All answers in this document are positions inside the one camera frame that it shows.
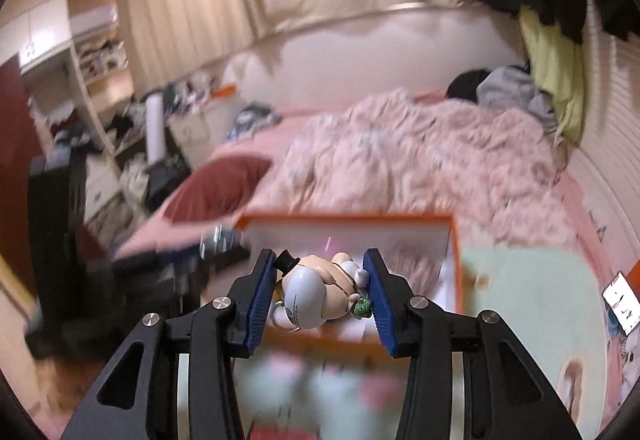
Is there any white air conditioner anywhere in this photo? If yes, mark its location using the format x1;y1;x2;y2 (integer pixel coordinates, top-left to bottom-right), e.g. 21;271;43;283
70;5;119;39

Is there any white wall shelf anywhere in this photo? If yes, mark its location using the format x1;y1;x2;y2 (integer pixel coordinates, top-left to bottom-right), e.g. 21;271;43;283
20;5;146;161

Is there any black upright object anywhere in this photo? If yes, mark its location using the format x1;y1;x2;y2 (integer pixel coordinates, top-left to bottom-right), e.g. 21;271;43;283
27;147;91;336

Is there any pink floral blanket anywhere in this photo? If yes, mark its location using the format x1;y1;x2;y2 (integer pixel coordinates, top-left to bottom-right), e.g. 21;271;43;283
260;87;576;246

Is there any pink bed sheet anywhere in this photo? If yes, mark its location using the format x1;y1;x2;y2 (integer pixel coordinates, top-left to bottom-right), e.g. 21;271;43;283
112;92;640;371

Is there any yellow-green pillow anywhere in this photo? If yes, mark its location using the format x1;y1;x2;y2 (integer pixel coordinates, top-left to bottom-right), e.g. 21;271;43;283
517;5;586;146

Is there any grey striped clothing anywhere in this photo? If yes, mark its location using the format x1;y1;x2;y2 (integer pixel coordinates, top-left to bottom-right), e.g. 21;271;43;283
227;105;283;141

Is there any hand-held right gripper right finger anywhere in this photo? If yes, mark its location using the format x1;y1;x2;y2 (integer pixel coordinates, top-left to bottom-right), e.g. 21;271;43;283
362;247;583;440

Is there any white paper roll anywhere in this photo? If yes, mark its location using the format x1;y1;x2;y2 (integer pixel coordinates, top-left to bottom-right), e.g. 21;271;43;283
144;95;166;166

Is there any cartoon toy figure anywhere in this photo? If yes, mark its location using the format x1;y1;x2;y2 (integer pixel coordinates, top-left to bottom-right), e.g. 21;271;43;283
270;250;376;333

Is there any black clothing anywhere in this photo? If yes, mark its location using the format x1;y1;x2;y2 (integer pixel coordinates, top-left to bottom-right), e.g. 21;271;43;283
445;69;493;101

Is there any smartphone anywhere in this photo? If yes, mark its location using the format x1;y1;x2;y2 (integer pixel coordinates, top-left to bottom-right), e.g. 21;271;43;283
602;271;640;336

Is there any dark red cabinet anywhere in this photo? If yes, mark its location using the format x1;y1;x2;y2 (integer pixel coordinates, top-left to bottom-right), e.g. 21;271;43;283
0;57;48;291

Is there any orange cardboard box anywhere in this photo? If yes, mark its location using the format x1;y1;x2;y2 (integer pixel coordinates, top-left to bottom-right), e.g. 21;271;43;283
235;212;468;361

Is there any dark red pillow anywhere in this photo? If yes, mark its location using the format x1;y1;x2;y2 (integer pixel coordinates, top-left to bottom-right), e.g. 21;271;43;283
162;155;273;226

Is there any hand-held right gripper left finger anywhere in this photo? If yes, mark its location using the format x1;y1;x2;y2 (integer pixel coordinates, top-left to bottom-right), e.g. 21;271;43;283
60;247;278;440

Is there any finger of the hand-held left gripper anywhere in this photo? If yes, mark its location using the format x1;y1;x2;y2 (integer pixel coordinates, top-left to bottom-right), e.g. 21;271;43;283
190;242;252;273

